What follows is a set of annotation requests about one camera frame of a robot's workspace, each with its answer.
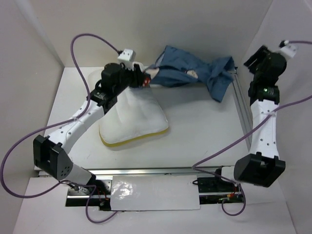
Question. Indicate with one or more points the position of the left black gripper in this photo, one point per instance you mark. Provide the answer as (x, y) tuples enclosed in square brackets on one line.
[(139, 77)]

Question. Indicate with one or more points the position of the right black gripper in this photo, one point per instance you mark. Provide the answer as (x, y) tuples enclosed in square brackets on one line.
[(260, 53)]

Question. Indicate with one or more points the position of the white pillow yellow edge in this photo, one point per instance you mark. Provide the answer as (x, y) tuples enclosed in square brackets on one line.
[(136, 115)]

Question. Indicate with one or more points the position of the blue cartoon print pillowcase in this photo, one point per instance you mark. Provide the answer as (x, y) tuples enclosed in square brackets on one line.
[(176, 67)]

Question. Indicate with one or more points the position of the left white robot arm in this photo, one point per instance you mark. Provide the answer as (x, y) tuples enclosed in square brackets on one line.
[(51, 152)]

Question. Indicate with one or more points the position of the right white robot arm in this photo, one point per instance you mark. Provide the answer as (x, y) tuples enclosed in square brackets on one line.
[(262, 166)]

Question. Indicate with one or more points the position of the white cover plate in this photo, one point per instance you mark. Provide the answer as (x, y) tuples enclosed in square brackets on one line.
[(154, 193)]

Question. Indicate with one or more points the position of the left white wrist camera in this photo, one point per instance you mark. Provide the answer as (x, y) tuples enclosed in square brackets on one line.
[(127, 57)]

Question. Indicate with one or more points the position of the aluminium side rail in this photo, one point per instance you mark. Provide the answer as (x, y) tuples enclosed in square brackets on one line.
[(241, 104)]

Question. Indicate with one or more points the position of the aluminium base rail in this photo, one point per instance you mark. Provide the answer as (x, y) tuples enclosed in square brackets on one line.
[(212, 190)]

